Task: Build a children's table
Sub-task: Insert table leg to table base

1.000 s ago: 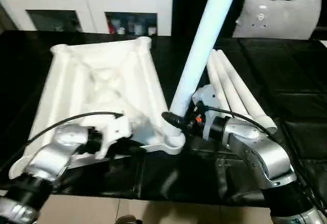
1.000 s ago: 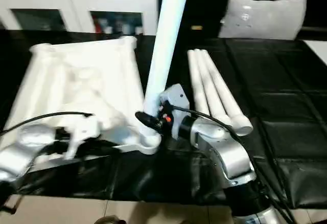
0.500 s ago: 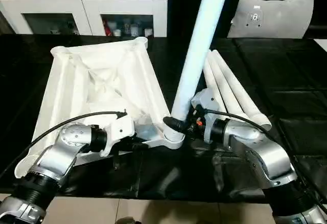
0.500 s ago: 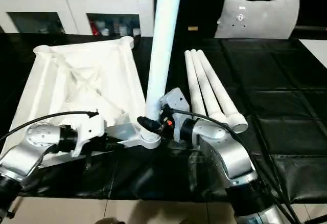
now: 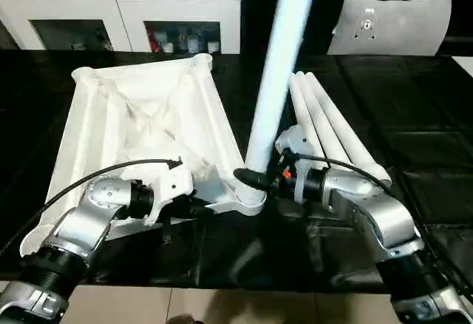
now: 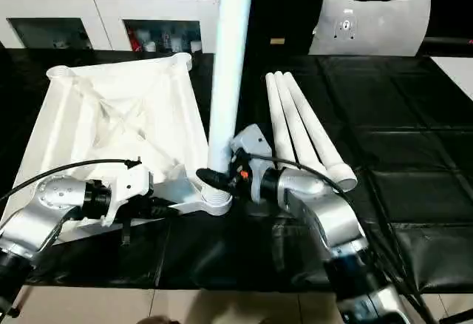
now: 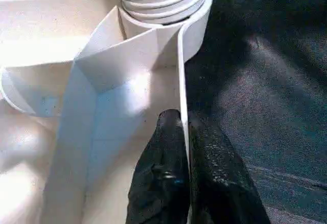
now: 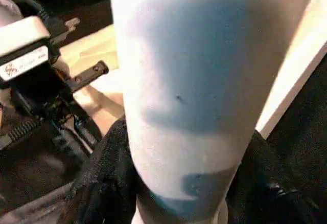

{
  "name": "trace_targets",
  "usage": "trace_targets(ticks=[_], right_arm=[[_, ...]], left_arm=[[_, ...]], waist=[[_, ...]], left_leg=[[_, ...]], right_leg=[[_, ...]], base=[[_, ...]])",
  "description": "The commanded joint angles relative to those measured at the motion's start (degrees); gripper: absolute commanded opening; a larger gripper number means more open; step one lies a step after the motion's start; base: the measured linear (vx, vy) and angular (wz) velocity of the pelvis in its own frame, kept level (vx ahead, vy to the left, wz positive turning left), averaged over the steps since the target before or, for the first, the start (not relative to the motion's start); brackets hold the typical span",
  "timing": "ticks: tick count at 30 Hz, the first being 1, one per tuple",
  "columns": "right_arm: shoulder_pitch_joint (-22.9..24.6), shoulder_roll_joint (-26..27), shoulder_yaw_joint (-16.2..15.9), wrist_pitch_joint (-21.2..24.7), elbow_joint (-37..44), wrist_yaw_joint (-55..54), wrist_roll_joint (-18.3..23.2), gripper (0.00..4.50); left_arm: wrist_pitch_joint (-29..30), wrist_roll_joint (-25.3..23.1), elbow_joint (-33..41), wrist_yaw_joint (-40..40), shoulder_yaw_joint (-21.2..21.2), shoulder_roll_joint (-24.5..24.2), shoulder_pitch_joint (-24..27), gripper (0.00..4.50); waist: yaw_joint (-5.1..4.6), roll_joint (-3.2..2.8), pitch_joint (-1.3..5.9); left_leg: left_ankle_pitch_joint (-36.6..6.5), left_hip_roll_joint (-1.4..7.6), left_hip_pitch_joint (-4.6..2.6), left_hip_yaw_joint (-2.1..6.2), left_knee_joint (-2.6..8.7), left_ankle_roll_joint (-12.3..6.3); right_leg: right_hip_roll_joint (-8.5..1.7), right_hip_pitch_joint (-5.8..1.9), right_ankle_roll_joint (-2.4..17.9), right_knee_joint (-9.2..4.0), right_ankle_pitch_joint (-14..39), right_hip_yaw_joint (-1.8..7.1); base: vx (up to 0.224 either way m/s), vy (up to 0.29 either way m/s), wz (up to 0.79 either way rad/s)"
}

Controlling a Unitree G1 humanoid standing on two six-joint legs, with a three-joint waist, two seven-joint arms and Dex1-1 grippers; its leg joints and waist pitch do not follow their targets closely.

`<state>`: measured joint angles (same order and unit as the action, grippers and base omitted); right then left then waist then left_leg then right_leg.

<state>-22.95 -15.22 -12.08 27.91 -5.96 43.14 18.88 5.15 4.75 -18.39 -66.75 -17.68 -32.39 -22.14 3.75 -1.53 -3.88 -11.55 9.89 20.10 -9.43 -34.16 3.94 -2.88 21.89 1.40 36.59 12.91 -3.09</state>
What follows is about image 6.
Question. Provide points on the white plastic table leg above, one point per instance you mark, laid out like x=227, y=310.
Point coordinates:
x=309, y=117
x=231, y=61
x=280, y=117
x=295, y=117

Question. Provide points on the white plastic table top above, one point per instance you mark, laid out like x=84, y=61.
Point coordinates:
x=111, y=91

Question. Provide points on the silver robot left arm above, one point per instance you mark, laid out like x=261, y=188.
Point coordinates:
x=48, y=198

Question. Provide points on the red figurine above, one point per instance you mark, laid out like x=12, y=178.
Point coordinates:
x=135, y=39

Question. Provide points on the black furniture with gold label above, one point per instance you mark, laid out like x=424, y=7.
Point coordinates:
x=281, y=13

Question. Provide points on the grey padded backrest cushion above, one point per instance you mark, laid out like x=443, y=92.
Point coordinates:
x=369, y=24

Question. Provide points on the white glass-door cabinet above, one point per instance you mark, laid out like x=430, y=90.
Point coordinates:
x=74, y=6

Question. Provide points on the white flat board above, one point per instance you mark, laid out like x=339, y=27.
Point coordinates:
x=456, y=76

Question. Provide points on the black rod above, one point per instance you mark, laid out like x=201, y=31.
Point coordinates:
x=449, y=41

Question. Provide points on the black stand leg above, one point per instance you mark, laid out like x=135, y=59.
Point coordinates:
x=458, y=307

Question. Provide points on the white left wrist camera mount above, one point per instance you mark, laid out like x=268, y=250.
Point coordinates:
x=125, y=187

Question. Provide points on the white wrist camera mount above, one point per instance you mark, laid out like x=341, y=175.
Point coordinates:
x=125, y=187
x=251, y=141

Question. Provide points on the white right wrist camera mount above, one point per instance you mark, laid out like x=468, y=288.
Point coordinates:
x=251, y=141

